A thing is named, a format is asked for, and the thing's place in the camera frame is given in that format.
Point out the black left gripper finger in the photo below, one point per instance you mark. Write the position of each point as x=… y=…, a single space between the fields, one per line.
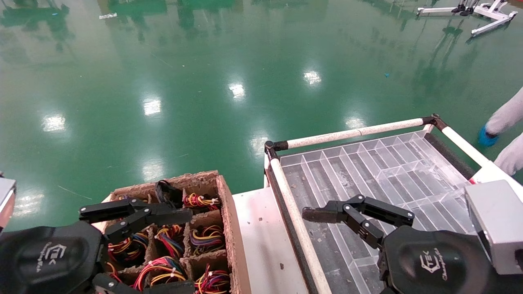
x=163 y=288

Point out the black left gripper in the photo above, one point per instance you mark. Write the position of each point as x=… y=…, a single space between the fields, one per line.
x=45 y=257

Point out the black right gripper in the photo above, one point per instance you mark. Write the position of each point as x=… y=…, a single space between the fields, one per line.
x=433 y=265

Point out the white sleeved person forearm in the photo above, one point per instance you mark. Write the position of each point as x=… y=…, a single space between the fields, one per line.
x=508 y=114

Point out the blue gloved person hand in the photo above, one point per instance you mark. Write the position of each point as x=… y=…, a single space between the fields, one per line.
x=487 y=139

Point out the clear plastic divider tray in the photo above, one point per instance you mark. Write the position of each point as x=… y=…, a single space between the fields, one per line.
x=367 y=175

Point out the brown cardboard divider box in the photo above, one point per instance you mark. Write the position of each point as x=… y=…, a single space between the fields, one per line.
x=229 y=220

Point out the white printed label card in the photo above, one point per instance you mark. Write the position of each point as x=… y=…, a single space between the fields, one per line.
x=496 y=173

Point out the white clothed person leg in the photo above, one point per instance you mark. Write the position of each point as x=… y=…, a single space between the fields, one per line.
x=510 y=157

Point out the white paper scrap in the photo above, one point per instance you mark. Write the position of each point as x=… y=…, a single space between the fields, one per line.
x=108 y=16

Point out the white metal floor stand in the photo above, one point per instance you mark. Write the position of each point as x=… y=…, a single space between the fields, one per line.
x=490 y=14

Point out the white pipe cart frame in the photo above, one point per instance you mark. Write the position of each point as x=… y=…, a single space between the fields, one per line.
x=292 y=212

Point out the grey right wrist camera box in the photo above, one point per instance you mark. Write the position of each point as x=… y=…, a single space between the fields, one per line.
x=498 y=224

